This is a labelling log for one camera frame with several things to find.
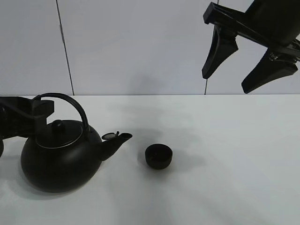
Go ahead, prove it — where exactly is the black round teapot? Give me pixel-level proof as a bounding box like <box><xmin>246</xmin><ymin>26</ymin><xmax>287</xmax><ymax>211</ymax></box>
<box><xmin>20</xmin><ymin>93</ymin><xmax>132</xmax><ymax>193</ymax></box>

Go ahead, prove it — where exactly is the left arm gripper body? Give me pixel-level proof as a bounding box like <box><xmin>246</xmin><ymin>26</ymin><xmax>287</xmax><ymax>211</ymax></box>
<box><xmin>0</xmin><ymin>97</ymin><xmax>54</xmax><ymax>154</ymax></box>

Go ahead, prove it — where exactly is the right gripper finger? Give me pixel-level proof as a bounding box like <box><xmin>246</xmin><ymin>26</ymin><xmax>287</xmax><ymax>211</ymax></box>
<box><xmin>202</xmin><ymin>25</ymin><xmax>238</xmax><ymax>79</ymax></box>
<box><xmin>241</xmin><ymin>49</ymin><xmax>298</xmax><ymax>94</ymax></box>

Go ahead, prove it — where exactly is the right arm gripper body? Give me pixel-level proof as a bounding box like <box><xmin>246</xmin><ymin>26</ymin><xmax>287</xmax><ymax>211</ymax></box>
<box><xmin>203</xmin><ymin>0</ymin><xmax>300</xmax><ymax>60</ymax></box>

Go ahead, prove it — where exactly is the small black teacup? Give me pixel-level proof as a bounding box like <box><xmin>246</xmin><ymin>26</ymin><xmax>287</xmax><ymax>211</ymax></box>
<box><xmin>144</xmin><ymin>143</ymin><xmax>173</xmax><ymax>170</ymax></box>

